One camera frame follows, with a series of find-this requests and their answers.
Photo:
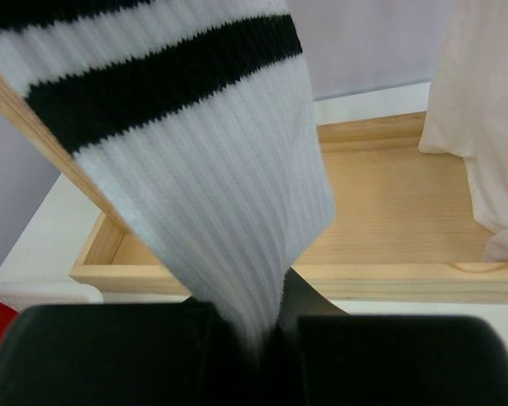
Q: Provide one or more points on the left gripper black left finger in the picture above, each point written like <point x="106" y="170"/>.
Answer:
<point x="122" y="354"/>

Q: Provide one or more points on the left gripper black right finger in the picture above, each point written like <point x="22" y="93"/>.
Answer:
<point x="324" y="356"/>

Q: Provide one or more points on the white sock with stripes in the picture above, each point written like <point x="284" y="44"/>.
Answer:
<point x="195" y="120"/>

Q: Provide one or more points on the wooden clothes rack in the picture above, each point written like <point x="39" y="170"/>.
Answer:
<point x="403" y="228"/>

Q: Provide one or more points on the white plastic basket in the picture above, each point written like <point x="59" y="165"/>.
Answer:
<point x="47" y="293"/>

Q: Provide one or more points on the white cloth garment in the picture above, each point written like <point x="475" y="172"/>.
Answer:
<point x="467" y="112"/>

